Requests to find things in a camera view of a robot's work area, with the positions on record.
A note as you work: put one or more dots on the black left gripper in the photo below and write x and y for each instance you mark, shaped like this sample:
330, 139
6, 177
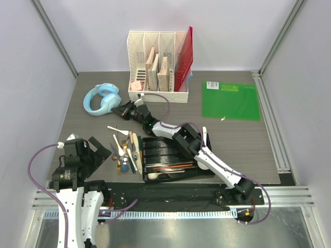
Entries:
101, 154

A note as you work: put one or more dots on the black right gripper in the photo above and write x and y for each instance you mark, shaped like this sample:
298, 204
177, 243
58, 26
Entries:
122, 110

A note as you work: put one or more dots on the light blue headphones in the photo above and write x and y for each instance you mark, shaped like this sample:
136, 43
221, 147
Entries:
110, 99

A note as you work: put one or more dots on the small white ceramic spoon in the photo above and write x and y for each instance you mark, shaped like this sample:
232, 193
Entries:
154, 176

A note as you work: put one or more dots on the black cutlery tray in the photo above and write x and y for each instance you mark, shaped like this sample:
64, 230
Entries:
161, 151

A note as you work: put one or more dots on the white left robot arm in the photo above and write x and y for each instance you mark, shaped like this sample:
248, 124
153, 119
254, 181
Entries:
81, 199

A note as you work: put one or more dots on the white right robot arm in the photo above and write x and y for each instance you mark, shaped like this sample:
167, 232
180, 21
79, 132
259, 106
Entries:
191, 144

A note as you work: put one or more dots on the white thin plastic spoon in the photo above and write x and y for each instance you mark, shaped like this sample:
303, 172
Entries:
124, 132

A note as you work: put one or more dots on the blue plastic spoon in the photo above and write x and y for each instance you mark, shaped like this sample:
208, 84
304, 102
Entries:
124, 167

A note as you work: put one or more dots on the pink cube box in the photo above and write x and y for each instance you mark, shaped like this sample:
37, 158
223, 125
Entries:
137, 85

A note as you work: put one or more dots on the wooden board right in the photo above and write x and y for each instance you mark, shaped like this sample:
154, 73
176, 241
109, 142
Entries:
164, 75

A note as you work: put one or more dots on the wooden board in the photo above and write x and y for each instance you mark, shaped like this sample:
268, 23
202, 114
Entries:
151, 67
164, 75

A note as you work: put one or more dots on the wooden board left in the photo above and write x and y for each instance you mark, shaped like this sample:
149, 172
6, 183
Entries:
151, 67

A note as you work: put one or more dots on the white file organizer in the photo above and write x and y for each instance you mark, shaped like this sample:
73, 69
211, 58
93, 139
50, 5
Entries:
160, 65

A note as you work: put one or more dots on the black spoon in tray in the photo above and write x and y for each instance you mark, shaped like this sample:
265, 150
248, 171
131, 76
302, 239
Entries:
164, 177

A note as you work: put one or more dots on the mesh zipper pouch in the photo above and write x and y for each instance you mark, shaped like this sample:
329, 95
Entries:
189, 77

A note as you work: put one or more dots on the magenta plastic folder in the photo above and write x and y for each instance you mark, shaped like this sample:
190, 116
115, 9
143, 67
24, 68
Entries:
185, 61

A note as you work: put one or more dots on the white chopstick in tray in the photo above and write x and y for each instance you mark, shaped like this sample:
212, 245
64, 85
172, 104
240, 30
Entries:
169, 171

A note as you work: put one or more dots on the orange chopstick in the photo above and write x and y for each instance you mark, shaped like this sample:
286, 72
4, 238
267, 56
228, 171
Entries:
173, 166

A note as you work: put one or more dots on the large white ceramic spoon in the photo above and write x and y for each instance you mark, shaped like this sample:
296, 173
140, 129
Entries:
203, 159

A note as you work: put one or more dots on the green cutting mat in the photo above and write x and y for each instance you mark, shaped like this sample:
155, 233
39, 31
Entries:
230, 101

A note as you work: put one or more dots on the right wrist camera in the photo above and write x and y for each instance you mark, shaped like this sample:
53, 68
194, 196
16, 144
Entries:
139, 101

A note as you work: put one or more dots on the green handled utensil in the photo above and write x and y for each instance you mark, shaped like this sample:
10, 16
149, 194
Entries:
131, 158

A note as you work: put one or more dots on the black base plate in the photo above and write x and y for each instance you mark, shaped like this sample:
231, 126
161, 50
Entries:
122, 193

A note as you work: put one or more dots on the white cable duct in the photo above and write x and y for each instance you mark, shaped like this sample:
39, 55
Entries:
131, 215

